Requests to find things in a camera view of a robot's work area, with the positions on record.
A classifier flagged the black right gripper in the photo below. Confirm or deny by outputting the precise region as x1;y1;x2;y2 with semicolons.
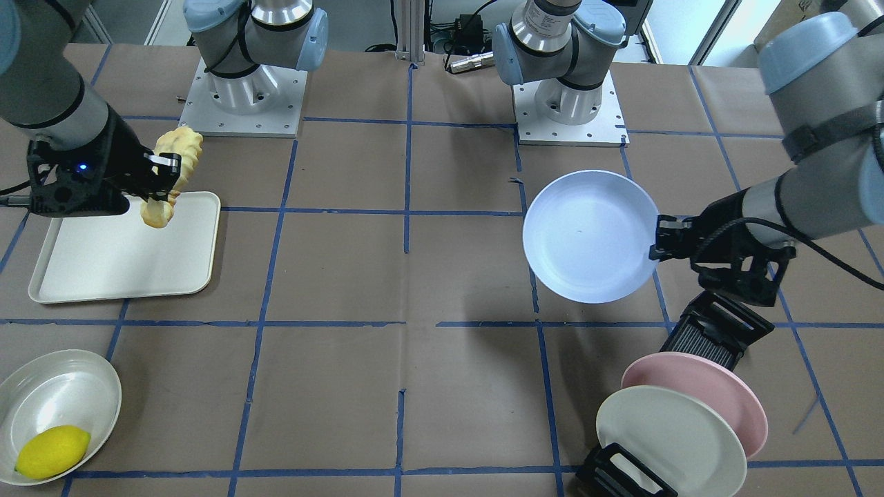
2;109;181;218

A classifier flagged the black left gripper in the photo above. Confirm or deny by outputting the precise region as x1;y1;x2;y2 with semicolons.
649;190;796;307

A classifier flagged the yellow bread loaf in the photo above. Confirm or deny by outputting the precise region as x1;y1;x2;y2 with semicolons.
140;126;204;229

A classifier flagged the blue plate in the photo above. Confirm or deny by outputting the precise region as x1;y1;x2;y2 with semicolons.
522;170;659;304

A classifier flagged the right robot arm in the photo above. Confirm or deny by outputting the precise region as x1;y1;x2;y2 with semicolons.
2;1;329;228

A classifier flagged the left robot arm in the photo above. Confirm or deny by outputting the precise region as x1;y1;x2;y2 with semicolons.
644;1;882;307

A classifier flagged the pink plate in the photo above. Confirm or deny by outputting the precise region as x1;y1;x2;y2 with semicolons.
621;351;769;458

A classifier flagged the cream white plate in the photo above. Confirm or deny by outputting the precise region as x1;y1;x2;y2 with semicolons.
596;386;747;496

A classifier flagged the black dish rack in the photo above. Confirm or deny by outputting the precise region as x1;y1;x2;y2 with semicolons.
575;291;774;496

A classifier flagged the white rectangular tray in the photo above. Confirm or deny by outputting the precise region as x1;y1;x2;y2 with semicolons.
28;191;221;303

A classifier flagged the white shallow bowl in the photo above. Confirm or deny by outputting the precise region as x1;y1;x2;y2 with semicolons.
1;349;122;487

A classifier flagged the silver cylindrical connector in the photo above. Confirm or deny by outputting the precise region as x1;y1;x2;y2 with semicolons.
446;52;495;75

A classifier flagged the cardboard box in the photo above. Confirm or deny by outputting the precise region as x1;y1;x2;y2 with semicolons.
753;1;847;54

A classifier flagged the black power adapter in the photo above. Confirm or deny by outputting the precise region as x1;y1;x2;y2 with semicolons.
454;14;484;45

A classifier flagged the yellow lemon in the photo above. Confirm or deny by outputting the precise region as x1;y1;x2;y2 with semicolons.
14;425;91;479

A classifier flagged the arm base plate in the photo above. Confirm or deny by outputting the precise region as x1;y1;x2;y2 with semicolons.
512;73;631;147
179;61;309;139

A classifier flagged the aluminium frame post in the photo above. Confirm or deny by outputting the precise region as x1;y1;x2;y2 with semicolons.
392;0;428;66

